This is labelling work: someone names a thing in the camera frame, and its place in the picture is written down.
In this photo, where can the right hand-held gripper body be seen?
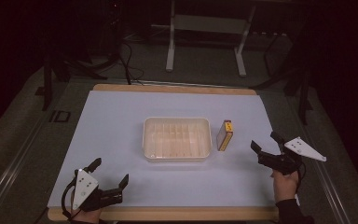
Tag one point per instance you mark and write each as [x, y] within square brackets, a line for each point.
[279, 162]

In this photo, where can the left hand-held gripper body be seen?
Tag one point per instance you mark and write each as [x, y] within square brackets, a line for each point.
[83, 186]

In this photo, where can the small yellow orange box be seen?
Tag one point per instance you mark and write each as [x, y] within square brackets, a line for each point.
[224, 137]

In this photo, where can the white plastic tray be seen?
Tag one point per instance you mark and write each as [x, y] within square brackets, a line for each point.
[177, 139]

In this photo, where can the person's right hand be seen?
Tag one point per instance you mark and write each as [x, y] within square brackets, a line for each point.
[284, 186]

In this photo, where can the person's left hand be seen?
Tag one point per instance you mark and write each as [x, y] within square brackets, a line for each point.
[88, 216]

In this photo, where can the white table sheet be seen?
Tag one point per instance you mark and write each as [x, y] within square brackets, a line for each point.
[115, 124]

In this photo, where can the black tripod stand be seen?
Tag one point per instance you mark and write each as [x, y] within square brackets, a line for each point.
[296, 81]
[59, 67]

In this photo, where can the metal floor rail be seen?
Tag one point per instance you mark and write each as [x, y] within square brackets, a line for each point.
[11, 174]
[329, 183]

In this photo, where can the white metal stand frame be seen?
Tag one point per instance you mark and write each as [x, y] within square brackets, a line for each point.
[208, 24]

